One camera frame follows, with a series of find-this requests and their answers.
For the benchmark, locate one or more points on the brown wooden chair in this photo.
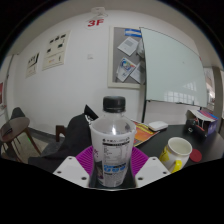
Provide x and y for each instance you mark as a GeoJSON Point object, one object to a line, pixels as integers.
{"type": "Point", "coordinates": [60, 131]}

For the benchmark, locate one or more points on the orange colourful booklet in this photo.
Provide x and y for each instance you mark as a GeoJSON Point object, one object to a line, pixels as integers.
{"type": "Point", "coordinates": [143, 133]}

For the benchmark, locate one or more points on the round brown side table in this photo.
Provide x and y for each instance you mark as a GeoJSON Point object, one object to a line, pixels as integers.
{"type": "Point", "coordinates": [15, 128]}

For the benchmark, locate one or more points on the red floor number sign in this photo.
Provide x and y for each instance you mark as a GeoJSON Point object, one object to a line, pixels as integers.
{"type": "Point", "coordinates": [95, 23]}

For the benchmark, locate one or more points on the small flat white box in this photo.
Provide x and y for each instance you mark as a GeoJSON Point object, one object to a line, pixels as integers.
{"type": "Point", "coordinates": [158, 126]}

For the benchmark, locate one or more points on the flat round red coaster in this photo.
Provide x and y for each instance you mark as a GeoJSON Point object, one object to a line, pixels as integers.
{"type": "Point", "coordinates": [196, 155]}

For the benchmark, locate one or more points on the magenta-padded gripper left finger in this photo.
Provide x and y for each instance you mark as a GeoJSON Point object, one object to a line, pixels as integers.
{"type": "Point", "coordinates": [71, 168]}

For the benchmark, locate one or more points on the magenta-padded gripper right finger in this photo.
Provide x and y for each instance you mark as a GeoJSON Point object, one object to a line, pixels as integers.
{"type": "Point", "coordinates": [151, 168]}

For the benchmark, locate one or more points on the large whiteboard on stand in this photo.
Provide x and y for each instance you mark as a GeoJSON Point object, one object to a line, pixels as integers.
{"type": "Point", "coordinates": [173, 66]}

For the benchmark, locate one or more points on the black and red power tool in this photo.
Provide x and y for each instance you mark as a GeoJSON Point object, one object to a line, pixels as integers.
{"type": "Point", "coordinates": [195, 128]}

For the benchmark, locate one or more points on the large white wall poster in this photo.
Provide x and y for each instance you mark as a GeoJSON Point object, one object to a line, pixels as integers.
{"type": "Point", "coordinates": [56, 50]}

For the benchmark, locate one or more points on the blue and purple paper bag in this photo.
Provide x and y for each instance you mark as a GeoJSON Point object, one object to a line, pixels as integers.
{"type": "Point", "coordinates": [208, 121]}

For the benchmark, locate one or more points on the black jacket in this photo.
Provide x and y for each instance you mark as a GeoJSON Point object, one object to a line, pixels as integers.
{"type": "Point", "coordinates": [75, 136]}

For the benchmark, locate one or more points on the small white wall poster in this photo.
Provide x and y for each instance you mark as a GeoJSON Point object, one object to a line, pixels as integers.
{"type": "Point", "coordinates": [32, 65]}

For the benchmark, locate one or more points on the white ceiling fixture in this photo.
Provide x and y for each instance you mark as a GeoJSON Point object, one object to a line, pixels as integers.
{"type": "Point", "coordinates": [99, 12]}

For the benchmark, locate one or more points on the dark grey chair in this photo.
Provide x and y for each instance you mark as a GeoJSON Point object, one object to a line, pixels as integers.
{"type": "Point", "coordinates": [17, 112]}

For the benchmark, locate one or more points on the clear black-capped water bottle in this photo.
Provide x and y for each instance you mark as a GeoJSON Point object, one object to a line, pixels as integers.
{"type": "Point", "coordinates": [113, 140]}

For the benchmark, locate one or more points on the white wall switch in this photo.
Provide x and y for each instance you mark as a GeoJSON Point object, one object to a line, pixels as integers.
{"type": "Point", "coordinates": [90, 56]}

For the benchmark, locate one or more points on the grey pin board with papers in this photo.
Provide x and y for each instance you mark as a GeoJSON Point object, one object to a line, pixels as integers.
{"type": "Point", "coordinates": [125, 53]}

